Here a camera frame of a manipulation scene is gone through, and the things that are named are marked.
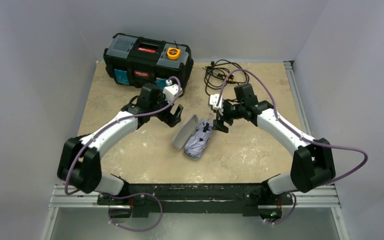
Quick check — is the pink umbrella case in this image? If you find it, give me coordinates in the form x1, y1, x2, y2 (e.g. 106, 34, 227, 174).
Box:
171, 114, 199, 150

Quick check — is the lavender folding umbrella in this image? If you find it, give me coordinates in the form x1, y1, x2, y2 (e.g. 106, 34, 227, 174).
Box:
183, 120, 213, 160

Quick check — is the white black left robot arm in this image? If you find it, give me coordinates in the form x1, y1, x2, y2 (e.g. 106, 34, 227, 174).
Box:
57, 84, 183, 196

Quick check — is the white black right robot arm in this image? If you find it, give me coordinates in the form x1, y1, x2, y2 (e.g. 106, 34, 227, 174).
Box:
172, 83, 336, 195

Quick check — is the right blue toolbox latch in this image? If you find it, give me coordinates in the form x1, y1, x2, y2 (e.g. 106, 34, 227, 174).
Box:
155, 77, 172, 89

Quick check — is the blue toolbox latch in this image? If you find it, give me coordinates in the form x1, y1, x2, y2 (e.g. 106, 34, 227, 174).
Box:
113, 69, 130, 85
155, 77, 172, 89

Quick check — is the left blue toolbox latch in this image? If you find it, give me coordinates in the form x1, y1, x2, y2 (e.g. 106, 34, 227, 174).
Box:
113, 69, 130, 85

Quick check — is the yellow tape measure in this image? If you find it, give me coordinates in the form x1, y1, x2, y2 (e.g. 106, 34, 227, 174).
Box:
166, 47, 182, 61

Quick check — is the black plastic toolbox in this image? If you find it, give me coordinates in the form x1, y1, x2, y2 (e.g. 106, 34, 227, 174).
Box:
103, 33, 194, 92

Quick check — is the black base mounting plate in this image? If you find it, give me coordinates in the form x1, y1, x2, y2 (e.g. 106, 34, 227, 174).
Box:
97, 182, 294, 220

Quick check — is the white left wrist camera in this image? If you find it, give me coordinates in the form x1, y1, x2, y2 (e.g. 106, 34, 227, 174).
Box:
162, 76, 183, 103

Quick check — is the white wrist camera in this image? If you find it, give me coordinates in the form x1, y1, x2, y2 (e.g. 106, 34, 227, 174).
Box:
208, 93, 223, 113
162, 76, 183, 103

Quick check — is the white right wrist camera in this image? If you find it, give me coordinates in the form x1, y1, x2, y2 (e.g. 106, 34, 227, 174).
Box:
208, 93, 223, 113

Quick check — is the black coiled cable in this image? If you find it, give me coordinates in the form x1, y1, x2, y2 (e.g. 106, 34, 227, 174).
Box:
202, 59, 251, 97

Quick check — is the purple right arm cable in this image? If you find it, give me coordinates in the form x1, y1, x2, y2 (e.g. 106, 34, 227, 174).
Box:
217, 68, 369, 225

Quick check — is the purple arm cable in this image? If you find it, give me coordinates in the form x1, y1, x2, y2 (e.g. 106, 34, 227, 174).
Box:
217, 68, 369, 225
64, 76, 183, 233

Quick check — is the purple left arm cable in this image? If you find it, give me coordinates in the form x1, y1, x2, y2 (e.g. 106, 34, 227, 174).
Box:
64, 76, 183, 233

